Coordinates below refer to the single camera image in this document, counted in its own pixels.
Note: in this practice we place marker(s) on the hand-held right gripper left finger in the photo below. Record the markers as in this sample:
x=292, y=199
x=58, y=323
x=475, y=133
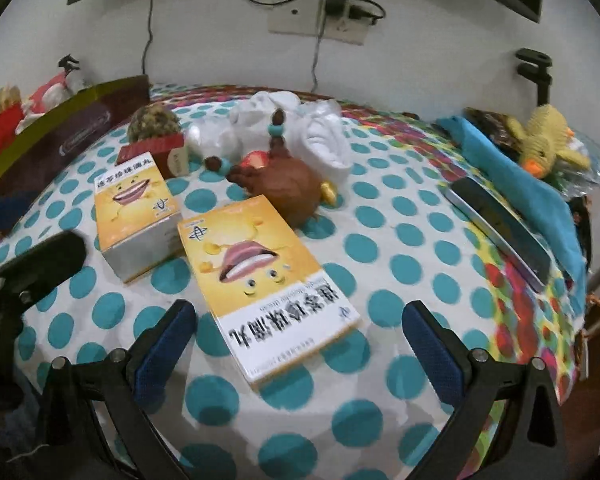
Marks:
x=165, y=355

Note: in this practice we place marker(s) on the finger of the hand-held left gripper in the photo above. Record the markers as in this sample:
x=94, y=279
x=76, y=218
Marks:
x=40, y=260
x=0, y=215

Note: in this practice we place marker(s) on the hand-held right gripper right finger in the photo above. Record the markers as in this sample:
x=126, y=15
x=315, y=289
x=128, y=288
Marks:
x=430, y=350

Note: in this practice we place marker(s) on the small yellow medicine box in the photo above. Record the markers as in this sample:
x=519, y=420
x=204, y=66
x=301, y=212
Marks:
x=130, y=210

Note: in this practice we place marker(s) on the brown and gold gift box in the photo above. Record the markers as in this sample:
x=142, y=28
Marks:
x=65, y=135

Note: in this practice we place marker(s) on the large yellow medicine box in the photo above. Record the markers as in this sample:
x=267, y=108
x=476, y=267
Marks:
x=265, y=280

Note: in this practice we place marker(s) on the brown plush toy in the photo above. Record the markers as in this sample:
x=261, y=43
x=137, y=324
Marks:
x=285, y=185

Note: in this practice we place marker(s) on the shiny white plastic bag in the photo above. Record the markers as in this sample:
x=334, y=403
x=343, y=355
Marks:
x=210, y=135

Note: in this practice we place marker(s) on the translucent white plastic bag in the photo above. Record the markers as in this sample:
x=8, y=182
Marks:
x=325, y=109

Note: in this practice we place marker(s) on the white cloth bundle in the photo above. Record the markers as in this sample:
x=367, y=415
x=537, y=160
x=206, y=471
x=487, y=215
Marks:
x=265, y=105

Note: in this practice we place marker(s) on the pale yellow packet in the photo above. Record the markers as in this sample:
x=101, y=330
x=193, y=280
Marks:
x=7, y=96

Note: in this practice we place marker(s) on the spray bottle with black trigger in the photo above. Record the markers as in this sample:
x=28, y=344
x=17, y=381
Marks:
x=55, y=87

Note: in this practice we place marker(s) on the polka dot blanket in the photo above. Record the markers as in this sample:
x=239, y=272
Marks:
x=405, y=210

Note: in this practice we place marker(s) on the black smartphone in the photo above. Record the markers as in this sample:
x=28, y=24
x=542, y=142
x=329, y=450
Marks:
x=500, y=225

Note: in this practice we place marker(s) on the teal cloth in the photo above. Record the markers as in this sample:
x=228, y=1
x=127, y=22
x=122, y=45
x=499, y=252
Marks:
x=505, y=170

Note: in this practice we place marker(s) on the dark patterned cloth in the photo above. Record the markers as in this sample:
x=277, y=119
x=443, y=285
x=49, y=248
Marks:
x=490, y=125

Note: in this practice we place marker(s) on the yellow knitted duck toy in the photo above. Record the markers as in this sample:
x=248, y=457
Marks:
x=545, y=140

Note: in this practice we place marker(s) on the clear plastic bag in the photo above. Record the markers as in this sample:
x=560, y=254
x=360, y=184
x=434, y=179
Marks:
x=592, y=170

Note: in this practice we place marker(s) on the black clamp stand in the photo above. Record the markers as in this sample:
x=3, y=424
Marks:
x=535, y=67

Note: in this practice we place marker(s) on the black plug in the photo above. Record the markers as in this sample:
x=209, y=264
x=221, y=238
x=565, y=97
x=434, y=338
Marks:
x=362, y=12

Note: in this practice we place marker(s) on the white wall outlet plate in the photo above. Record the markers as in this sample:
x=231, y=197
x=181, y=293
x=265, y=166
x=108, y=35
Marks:
x=300, y=22

